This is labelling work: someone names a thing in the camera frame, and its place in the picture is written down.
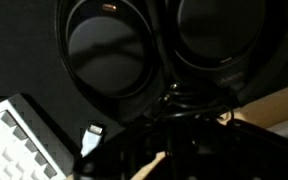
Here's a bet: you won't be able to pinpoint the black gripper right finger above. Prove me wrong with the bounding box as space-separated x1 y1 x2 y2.
157 120 288 180

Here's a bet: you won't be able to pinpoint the black headphones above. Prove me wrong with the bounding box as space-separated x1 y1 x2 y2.
55 0 288 123

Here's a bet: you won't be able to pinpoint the white usb cable plug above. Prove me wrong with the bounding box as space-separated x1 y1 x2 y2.
80 124 104 157

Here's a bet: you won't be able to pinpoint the black cable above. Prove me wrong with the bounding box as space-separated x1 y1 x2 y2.
150 83 235 128

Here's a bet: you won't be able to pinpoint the black desk mat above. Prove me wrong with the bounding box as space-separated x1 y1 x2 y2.
0 0 172 158

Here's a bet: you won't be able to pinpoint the white keyboard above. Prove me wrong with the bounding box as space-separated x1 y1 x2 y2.
0 101 67 180

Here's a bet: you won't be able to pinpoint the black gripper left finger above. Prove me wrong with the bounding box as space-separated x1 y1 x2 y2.
73 123 169 180

